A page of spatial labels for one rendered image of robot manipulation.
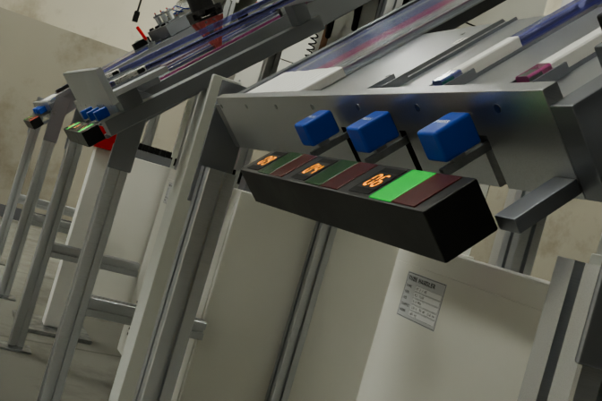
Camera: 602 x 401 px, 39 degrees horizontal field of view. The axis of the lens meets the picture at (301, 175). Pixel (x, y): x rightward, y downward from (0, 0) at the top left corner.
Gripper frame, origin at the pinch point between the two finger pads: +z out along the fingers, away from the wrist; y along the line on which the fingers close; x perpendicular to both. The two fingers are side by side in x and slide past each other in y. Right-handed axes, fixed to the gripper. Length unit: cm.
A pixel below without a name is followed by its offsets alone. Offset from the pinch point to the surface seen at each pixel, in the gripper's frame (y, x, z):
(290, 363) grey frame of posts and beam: -24, 20, 72
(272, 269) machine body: -20, 14, 51
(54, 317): 85, 60, 65
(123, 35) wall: 390, -63, -15
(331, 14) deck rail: -21.6, -21.5, 2.8
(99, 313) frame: -24, 53, 41
